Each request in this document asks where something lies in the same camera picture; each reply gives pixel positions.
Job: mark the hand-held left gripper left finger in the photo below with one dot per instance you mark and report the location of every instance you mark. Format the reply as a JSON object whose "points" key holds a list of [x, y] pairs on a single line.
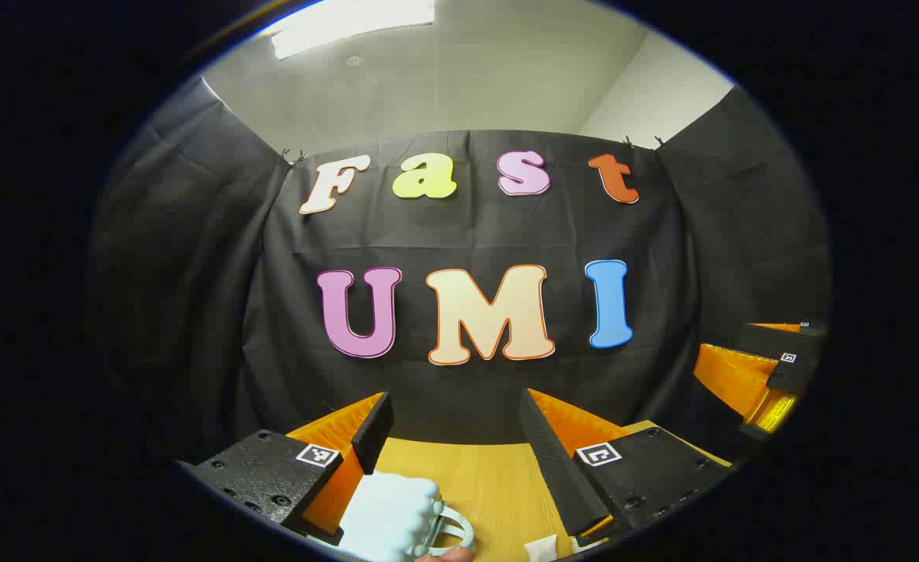
{"points": [[373, 433]]}

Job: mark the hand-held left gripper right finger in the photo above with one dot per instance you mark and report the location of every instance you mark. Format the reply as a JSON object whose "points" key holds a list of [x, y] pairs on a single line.
{"points": [[553, 460]]}

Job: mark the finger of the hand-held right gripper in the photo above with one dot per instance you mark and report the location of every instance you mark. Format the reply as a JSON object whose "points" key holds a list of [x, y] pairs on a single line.
{"points": [[814, 328], [771, 343]]}

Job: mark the light blue suitcase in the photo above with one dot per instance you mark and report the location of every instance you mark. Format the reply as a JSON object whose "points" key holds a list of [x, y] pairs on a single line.
{"points": [[389, 515]]}

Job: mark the white squeeze tube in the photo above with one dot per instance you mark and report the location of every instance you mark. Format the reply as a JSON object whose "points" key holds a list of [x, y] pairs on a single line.
{"points": [[541, 549]]}

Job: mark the black backdrop cloth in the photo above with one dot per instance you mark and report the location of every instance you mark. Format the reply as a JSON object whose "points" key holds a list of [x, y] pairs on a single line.
{"points": [[475, 234]]}

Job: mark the ceiling light panel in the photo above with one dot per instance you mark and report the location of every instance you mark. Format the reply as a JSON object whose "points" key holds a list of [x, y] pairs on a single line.
{"points": [[350, 23]]}

